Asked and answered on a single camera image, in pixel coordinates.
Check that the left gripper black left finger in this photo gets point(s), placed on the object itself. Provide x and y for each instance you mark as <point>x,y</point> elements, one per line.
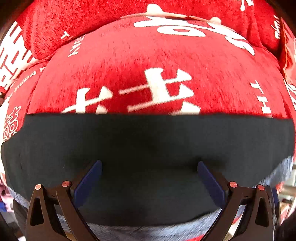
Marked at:
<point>42,221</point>

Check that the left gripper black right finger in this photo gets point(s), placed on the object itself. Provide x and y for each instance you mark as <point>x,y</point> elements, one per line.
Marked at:
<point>257,221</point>

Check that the black pants with grey lining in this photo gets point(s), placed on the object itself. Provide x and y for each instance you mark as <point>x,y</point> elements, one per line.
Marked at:
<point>149,188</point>

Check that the red envelope with gold print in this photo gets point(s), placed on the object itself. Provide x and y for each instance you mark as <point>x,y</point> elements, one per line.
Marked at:
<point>287,53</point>

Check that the red pillow with white characters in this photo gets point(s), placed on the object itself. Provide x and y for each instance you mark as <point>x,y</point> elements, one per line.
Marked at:
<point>36,29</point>

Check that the red blanket with white characters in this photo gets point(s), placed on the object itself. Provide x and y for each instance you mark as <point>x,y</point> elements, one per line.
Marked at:
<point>154,65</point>

